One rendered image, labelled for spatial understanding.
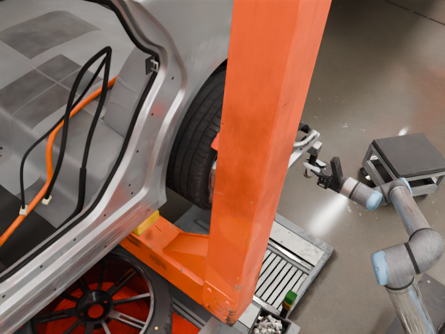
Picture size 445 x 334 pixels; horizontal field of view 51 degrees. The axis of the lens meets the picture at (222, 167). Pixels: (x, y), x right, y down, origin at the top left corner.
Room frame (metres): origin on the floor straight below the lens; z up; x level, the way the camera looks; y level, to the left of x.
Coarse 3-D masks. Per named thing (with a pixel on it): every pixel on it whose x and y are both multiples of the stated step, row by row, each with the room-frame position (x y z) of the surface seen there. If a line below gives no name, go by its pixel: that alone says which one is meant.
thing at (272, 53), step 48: (240, 0) 0.94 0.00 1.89; (288, 0) 0.89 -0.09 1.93; (240, 48) 0.94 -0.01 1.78; (288, 48) 0.88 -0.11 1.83; (240, 96) 0.93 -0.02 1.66; (288, 96) 0.90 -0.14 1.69; (240, 144) 0.92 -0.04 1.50; (288, 144) 0.97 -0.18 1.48; (240, 192) 0.90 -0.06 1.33; (240, 240) 0.89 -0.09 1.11; (240, 288) 0.88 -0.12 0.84
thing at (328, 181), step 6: (324, 168) 1.54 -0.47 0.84; (330, 168) 1.55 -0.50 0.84; (324, 174) 1.51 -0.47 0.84; (330, 174) 1.51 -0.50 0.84; (324, 180) 1.51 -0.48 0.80; (330, 180) 1.50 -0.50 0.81; (342, 180) 1.48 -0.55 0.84; (324, 186) 1.49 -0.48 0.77; (330, 186) 1.50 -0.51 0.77; (336, 186) 1.49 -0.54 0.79; (336, 192) 1.48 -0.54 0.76
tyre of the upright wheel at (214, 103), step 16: (208, 80) 1.65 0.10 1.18; (224, 80) 1.67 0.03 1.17; (208, 96) 1.57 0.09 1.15; (192, 112) 1.50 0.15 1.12; (208, 112) 1.49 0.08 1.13; (192, 128) 1.44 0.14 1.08; (208, 128) 1.44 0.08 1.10; (176, 144) 1.42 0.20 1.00; (192, 144) 1.39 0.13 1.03; (208, 144) 1.38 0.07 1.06; (176, 160) 1.38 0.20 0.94; (192, 160) 1.36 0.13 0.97; (208, 160) 1.36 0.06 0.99; (176, 176) 1.37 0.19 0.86; (192, 176) 1.33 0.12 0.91; (176, 192) 1.42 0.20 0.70; (192, 192) 1.32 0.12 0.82; (208, 192) 1.38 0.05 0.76; (208, 208) 1.39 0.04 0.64
